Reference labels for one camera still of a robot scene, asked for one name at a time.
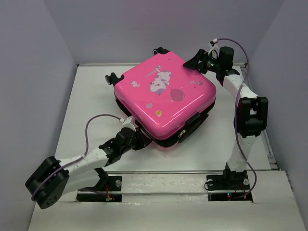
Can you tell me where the pink hard-shell suitcase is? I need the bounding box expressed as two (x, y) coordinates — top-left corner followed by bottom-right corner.
(105, 47), (216, 149)

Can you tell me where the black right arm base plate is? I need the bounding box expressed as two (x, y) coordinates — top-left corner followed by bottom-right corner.
(204, 175), (253, 202)

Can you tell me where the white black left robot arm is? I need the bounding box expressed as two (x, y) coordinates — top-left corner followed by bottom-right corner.
(25, 128), (152, 209)

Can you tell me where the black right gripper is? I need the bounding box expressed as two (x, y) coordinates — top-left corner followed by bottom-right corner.
(182, 49), (221, 75)

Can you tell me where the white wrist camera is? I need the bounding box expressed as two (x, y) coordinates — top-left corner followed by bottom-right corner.
(208, 38), (219, 58)
(119, 116), (135, 130)

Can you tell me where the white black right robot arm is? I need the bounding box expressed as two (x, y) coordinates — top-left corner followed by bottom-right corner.
(183, 46), (269, 191)

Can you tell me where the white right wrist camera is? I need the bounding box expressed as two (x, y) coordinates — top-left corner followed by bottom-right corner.
(208, 38), (219, 58)

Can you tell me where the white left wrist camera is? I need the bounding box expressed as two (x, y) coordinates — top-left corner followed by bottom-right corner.
(119, 116), (135, 130)

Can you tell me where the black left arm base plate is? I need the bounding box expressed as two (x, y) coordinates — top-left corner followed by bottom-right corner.
(76, 175), (122, 203)

